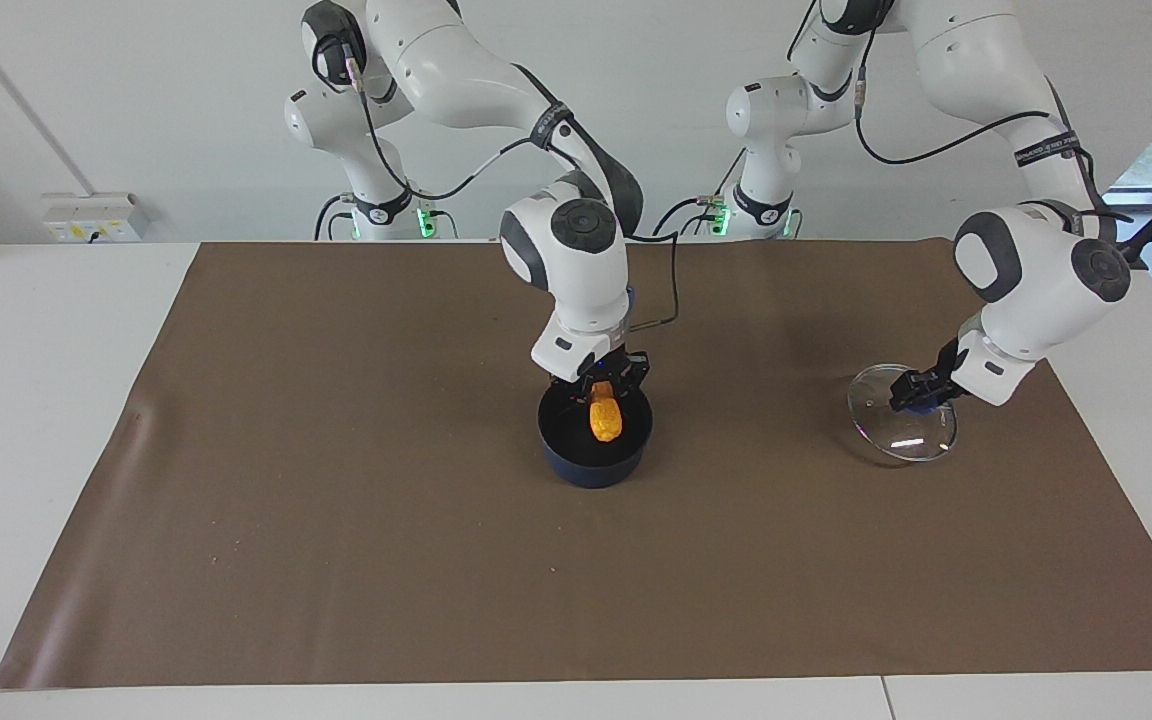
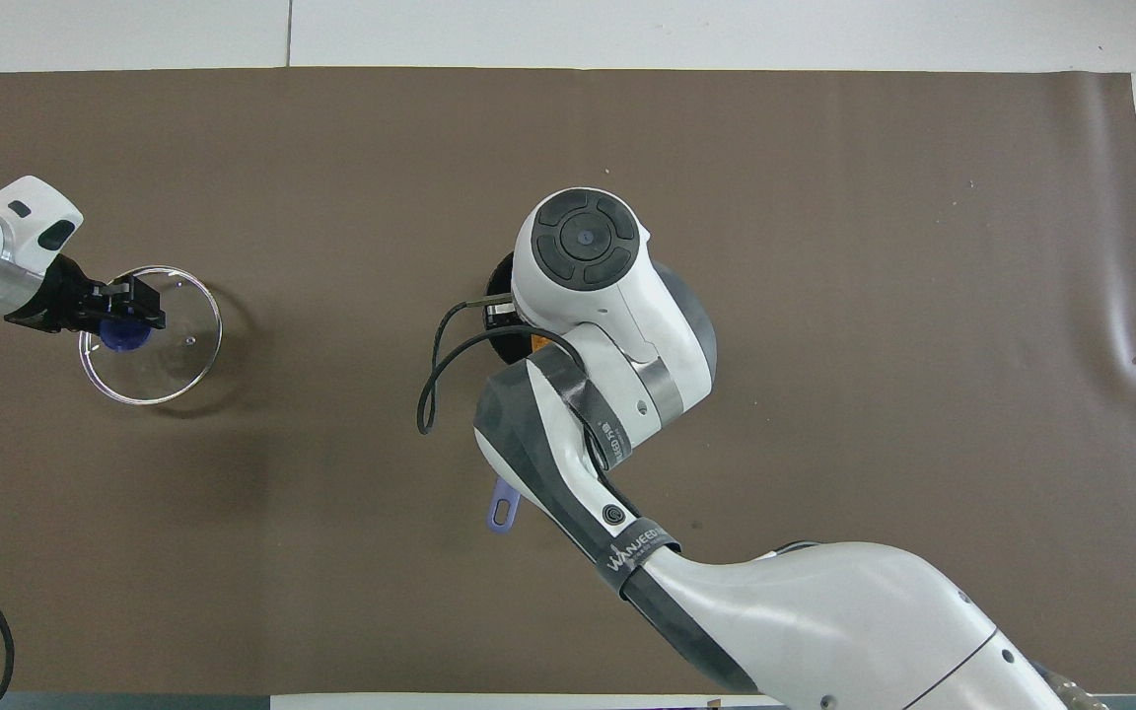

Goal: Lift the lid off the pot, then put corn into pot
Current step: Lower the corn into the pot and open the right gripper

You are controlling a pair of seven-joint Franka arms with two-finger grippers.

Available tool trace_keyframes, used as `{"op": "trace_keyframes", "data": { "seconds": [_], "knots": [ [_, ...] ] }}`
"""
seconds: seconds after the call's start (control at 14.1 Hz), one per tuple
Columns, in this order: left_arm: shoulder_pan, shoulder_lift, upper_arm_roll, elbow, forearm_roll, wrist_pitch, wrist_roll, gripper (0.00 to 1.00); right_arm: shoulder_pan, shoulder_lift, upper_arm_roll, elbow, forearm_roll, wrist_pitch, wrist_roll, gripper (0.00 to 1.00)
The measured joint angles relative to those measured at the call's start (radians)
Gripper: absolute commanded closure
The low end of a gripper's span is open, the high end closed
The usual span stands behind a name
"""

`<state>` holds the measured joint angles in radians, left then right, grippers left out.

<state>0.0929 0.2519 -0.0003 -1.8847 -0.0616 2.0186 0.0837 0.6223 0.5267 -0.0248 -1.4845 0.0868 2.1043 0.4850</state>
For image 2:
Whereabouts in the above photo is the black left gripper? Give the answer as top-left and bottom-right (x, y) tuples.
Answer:
(4, 253), (168, 335)

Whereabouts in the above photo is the glass lid purple knob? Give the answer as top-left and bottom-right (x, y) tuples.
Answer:
(78, 264), (224, 407)

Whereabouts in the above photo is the brown table mat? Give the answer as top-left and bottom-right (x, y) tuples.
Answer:
(0, 66), (1136, 696)

